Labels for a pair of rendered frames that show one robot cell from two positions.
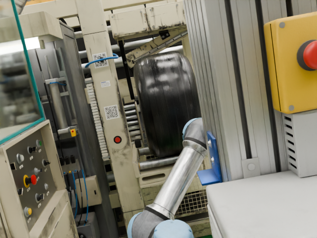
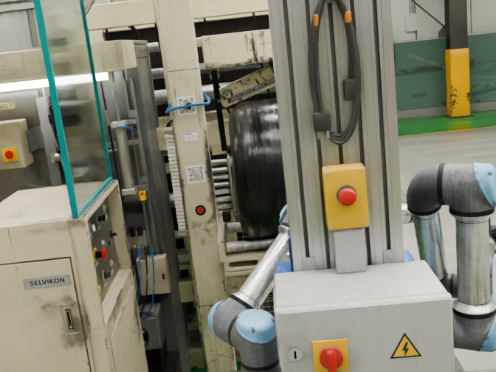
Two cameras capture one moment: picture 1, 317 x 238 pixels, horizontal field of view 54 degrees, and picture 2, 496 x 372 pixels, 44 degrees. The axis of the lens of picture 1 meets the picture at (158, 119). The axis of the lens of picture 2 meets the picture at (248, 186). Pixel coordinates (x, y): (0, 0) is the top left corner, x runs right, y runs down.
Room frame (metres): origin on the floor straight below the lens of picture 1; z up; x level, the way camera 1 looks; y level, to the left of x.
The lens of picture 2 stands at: (-0.83, -0.07, 1.74)
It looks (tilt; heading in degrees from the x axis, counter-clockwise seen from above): 13 degrees down; 2
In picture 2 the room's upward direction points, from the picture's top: 6 degrees counter-clockwise
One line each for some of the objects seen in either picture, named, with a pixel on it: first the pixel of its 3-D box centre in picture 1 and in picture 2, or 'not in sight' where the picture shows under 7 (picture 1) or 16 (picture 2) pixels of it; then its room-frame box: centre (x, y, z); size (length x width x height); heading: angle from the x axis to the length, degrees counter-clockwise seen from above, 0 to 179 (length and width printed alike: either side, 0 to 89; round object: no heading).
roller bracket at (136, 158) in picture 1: (136, 159); (223, 238); (1.80, 0.18, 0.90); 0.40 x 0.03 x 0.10; 2
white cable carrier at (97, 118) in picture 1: (98, 119); (177, 181); (1.74, 0.34, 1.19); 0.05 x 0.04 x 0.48; 2
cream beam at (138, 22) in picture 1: (157, 20); (269, 45); (2.11, -0.12, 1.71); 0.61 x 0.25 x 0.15; 92
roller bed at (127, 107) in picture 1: (126, 125); (212, 187); (2.18, 0.23, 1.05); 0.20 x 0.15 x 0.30; 92
